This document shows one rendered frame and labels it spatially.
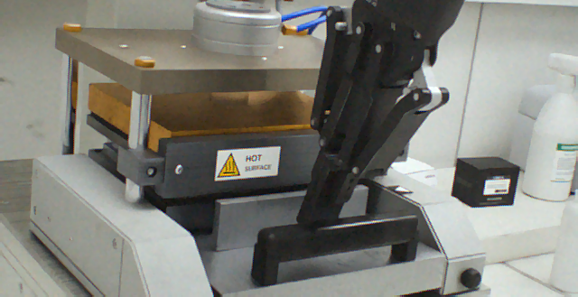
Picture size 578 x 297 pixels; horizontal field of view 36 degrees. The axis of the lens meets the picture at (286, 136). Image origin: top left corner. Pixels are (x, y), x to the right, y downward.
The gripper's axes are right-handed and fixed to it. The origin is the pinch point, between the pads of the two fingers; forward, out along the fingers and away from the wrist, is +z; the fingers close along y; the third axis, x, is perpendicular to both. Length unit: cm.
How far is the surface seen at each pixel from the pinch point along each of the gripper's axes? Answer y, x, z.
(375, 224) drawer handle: 3.9, 2.3, 0.5
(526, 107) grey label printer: -50, 90, 29
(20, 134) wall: -55, -4, 33
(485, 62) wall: -59, 85, 25
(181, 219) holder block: -5.7, -8.8, 6.6
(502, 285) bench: -14, 54, 34
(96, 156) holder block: -19.7, -10.3, 10.4
